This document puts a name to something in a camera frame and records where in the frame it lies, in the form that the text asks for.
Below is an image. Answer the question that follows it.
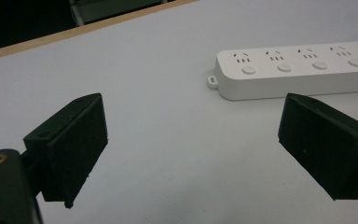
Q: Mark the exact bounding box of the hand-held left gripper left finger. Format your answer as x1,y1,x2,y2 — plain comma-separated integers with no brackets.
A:
22,92,109,209

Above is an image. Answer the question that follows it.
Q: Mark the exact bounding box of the white power strip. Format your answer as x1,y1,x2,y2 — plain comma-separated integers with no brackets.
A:
207,41,358,101

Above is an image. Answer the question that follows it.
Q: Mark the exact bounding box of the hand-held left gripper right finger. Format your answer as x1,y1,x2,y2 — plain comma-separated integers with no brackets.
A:
277,92,358,202

